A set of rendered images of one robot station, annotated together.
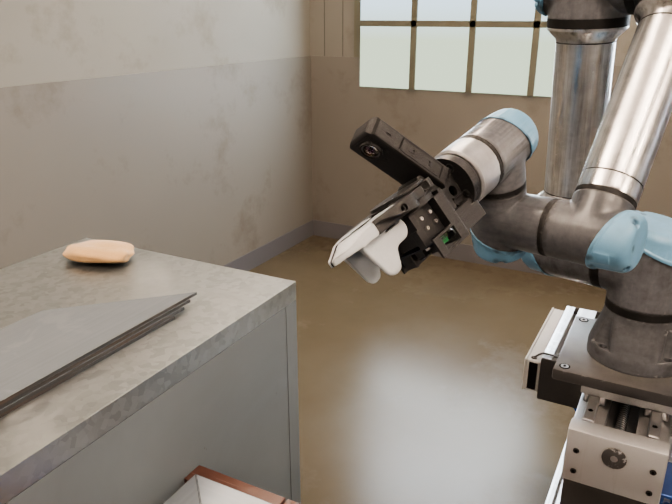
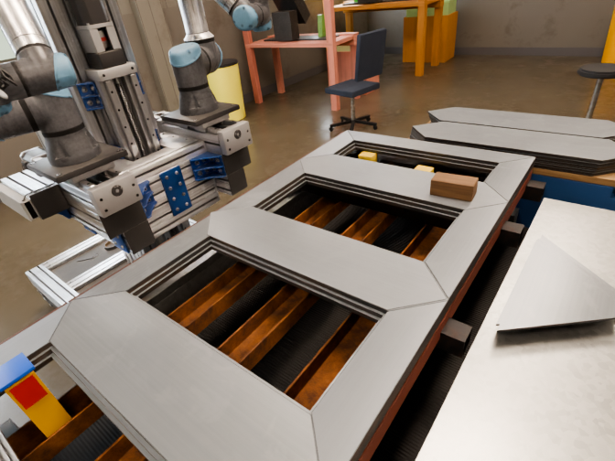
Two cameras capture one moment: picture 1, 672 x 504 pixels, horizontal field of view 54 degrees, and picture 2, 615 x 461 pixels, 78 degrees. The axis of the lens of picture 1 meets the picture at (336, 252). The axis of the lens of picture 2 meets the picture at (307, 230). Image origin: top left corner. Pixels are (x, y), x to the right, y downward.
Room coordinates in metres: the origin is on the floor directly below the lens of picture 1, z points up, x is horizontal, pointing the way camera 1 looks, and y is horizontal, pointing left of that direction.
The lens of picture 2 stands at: (0.00, 0.49, 1.43)
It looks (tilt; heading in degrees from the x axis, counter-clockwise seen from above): 34 degrees down; 284
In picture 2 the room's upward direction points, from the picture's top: 8 degrees counter-clockwise
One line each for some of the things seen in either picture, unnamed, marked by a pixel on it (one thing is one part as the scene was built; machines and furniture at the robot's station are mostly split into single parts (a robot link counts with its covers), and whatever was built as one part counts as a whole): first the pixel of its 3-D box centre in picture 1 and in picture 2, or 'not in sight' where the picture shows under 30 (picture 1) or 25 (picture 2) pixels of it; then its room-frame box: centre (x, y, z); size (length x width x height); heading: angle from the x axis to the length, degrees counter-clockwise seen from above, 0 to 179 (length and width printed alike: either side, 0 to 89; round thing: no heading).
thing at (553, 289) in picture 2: not in sight; (566, 289); (-0.41, -0.24, 0.77); 0.45 x 0.20 x 0.04; 62
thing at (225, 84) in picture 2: not in sight; (225, 91); (1.95, -4.18, 0.34); 0.44 x 0.43 x 0.68; 62
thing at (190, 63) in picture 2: not in sight; (188, 64); (0.72, -0.94, 1.20); 0.13 x 0.12 x 0.14; 87
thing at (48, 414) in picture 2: not in sight; (39, 404); (0.68, 0.16, 0.78); 0.05 x 0.05 x 0.19; 62
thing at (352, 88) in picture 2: not in sight; (353, 83); (0.32, -3.59, 0.46); 0.54 x 0.52 x 0.93; 160
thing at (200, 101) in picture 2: not in sight; (196, 97); (0.72, -0.93, 1.09); 0.15 x 0.15 x 0.10
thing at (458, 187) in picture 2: not in sight; (453, 186); (-0.19, -0.56, 0.87); 0.12 x 0.06 x 0.05; 157
